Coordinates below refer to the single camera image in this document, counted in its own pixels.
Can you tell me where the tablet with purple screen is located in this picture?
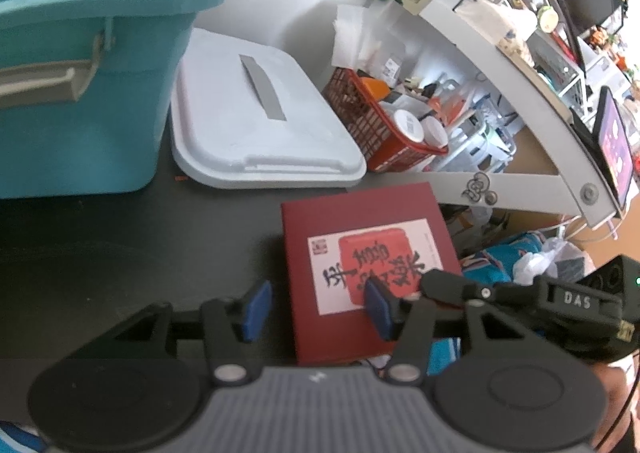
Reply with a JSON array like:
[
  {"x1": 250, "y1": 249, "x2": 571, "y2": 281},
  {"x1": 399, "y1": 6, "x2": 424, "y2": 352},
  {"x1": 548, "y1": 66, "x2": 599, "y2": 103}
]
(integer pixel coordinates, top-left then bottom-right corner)
[{"x1": 592, "y1": 86, "x2": 638, "y2": 211}]

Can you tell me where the clear plastic container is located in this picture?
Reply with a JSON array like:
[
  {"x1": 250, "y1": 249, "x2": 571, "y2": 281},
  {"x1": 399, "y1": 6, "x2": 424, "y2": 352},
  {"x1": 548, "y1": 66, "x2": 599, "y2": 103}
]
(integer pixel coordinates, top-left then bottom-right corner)
[{"x1": 440, "y1": 98, "x2": 518, "y2": 171}]

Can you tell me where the red book with white label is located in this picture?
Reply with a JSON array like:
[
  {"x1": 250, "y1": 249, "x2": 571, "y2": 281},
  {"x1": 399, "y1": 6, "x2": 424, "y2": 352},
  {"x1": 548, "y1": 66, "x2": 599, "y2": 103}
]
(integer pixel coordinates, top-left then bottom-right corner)
[{"x1": 280, "y1": 182, "x2": 463, "y2": 366}]

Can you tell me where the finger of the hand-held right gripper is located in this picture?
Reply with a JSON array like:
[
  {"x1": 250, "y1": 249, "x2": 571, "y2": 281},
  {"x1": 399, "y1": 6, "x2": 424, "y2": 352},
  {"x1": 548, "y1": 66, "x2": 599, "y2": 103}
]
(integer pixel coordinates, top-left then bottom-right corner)
[{"x1": 419, "y1": 269, "x2": 546, "y2": 306}]

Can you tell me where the small orange box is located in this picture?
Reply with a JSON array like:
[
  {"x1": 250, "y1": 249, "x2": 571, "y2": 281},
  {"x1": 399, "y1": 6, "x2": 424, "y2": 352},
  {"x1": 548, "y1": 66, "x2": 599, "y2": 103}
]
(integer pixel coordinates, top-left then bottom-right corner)
[{"x1": 357, "y1": 78, "x2": 391, "y2": 101}]

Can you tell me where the orange packet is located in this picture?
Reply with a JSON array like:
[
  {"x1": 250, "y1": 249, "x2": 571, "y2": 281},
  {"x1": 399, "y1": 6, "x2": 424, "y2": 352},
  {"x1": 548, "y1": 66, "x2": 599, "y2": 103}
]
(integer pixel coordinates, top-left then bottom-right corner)
[{"x1": 430, "y1": 93, "x2": 468, "y2": 116}]

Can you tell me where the round green rimmed toy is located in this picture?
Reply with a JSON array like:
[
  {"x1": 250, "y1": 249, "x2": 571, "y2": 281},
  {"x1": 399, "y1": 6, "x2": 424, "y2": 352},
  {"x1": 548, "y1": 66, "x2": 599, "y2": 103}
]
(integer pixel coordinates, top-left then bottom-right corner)
[{"x1": 537, "y1": 6, "x2": 560, "y2": 32}]

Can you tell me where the white cable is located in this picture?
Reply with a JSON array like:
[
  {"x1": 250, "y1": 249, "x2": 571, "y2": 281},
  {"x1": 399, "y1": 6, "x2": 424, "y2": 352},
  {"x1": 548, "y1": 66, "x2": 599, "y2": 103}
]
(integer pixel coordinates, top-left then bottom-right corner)
[{"x1": 555, "y1": 213, "x2": 621, "y2": 241}]

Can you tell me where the red plastic basket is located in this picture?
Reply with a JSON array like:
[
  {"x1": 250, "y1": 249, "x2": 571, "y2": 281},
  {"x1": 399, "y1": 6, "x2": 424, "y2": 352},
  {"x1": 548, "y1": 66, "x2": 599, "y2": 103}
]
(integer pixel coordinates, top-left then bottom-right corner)
[{"x1": 322, "y1": 67, "x2": 448, "y2": 173}]

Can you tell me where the black desktop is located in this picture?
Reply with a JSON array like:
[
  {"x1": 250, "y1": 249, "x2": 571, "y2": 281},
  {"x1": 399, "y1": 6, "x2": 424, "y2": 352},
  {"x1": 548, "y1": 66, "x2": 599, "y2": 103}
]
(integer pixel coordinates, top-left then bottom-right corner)
[{"x1": 0, "y1": 130, "x2": 441, "y2": 429}]

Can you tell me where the cartoon sticker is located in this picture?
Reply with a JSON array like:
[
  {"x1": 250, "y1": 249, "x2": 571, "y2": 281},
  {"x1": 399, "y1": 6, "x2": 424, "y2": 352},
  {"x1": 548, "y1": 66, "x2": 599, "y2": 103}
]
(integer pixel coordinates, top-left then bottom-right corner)
[{"x1": 460, "y1": 172, "x2": 498, "y2": 206}]

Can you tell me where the white jar with printed lid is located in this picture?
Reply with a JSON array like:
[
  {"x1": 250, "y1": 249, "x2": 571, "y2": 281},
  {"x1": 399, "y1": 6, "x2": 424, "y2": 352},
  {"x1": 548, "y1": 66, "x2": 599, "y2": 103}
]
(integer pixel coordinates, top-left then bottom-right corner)
[{"x1": 392, "y1": 108, "x2": 426, "y2": 144}]

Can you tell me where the teal plastic storage box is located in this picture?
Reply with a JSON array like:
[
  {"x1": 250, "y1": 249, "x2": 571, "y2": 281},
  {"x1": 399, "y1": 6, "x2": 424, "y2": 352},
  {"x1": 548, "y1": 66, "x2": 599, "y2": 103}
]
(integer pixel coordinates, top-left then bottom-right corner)
[{"x1": 0, "y1": 0, "x2": 228, "y2": 199}]

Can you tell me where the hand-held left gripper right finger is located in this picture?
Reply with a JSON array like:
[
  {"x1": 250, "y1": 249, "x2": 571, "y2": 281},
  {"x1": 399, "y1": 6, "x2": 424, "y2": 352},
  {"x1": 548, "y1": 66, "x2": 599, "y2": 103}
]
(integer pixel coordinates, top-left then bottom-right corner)
[{"x1": 362, "y1": 278, "x2": 546, "y2": 384}]

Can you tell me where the white storage box lid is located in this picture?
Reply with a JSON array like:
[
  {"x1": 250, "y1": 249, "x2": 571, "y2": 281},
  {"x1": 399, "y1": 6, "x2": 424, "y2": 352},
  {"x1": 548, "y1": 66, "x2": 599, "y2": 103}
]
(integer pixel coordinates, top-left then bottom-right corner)
[{"x1": 170, "y1": 27, "x2": 368, "y2": 190}]

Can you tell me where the clear plastic bag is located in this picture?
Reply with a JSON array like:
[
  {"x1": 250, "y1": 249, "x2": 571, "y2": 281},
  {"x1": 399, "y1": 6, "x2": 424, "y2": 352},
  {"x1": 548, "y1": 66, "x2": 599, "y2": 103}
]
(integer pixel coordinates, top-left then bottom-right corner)
[{"x1": 331, "y1": 3, "x2": 401, "y2": 79}]

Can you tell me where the white plastic bag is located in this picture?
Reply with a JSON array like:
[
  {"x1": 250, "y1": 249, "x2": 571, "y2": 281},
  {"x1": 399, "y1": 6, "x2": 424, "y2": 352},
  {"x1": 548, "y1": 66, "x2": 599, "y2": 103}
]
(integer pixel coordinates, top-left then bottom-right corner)
[{"x1": 512, "y1": 235, "x2": 598, "y2": 284}]

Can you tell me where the plain white jar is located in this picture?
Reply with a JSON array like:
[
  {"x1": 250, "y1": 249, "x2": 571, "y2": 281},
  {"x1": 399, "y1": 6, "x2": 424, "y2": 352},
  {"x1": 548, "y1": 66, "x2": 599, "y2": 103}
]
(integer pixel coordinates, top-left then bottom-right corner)
[{"x1": 422, "y1": 117, "x2": 448, "y2": 149}]

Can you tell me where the person's right forearm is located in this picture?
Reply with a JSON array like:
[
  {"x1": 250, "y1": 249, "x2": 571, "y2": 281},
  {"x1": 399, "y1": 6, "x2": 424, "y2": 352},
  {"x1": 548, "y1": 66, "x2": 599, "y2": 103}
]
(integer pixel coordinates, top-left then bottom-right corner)
[{"x1": 595, "y1": 358, "x2": 640, "y2": 453}]

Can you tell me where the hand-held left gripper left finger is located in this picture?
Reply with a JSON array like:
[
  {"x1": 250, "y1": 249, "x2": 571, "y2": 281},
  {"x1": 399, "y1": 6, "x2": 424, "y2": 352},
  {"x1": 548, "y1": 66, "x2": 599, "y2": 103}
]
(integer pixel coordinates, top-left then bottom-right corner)
[{"x1": 87, "y1": 279, "x2": 274, "y2": 386}]

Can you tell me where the white shelf unit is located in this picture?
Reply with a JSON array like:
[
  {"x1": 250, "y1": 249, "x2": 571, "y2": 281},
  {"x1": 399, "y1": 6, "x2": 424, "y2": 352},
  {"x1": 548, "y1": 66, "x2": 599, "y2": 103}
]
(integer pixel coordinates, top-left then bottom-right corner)
[{"x1": 390, "y1": 0, "x2": 636, "y2": 229}]

